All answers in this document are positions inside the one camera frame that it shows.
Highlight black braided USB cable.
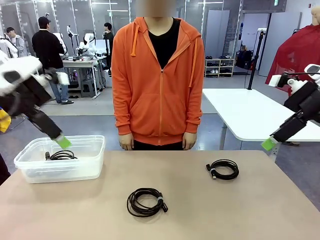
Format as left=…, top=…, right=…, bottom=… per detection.
left=205, top=159, right=240, bottom=181

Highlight person in orange hoodie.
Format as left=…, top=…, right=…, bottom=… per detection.
left=111, top=0, right=205, bottom=151

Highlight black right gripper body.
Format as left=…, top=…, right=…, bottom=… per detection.
left=284, top=80, right=320, bottom=124

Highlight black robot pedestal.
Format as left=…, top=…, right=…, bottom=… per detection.
left=0, top=152, right=11, bottom=186

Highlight black tripod stand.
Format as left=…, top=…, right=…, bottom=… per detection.
left=247, top=28, right=266, bottom=91

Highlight person's right hand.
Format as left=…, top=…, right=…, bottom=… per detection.
left=119, top=133, right=135, bottom=151

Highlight person in black clothes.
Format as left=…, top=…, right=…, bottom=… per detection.
left=102, top=22, right=115, bottom=76

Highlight yellow object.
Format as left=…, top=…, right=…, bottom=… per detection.
left=0, top=107, right=12, bottom=133

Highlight black bag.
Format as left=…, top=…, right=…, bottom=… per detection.
left=235, top=49, right=256, bottom=71

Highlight black power cable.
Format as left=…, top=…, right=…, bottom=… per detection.
left=44, top=149, right=79, bottom=161

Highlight person's left hand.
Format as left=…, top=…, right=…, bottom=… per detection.
left=182, top=132, right=197, bottom=151

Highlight man in black jacket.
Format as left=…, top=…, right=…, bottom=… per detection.
left=31, top=16, right=75, bottom=105

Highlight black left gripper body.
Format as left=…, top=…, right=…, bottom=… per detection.
left=0, top=74, right=53, bottom=118

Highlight person's left forearm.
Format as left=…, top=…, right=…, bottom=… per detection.
left=186, top=87, right=204, bottom=135

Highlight clear plastic container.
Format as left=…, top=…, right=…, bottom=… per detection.
left=13, top=134, right=106, bottom=184

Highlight person's right forearm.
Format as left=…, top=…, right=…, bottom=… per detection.
left=112, top=87, right=134, bottom=136

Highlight white table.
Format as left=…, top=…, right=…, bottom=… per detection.
left=201, top=88, right=320, bottom=157

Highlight grey partition panel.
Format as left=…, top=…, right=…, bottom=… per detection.
left=206, top=9, right=230, bottom=60

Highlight person in grey jacket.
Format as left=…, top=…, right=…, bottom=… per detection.
left=6, top=26, right=27, bottom=58

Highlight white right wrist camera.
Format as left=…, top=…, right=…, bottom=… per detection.
left=268, top=71, right=291, bottom=88

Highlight wooden shoe shelf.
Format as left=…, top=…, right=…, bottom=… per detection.
left=204, top=57, right=236, bottom=78

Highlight white desk with equipment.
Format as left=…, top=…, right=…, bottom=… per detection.
left=61, top=55, right=107, bottom=100

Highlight black cable barrel connector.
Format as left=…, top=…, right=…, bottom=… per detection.
left=126, top=187, right=169, bottom=218

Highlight grey plastic stool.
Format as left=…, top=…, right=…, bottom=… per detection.
left=80, top=78, right=96, bottom=99

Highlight mannequin with red cape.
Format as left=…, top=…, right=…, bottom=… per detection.
left=264, top=4, right=320, bottom=101

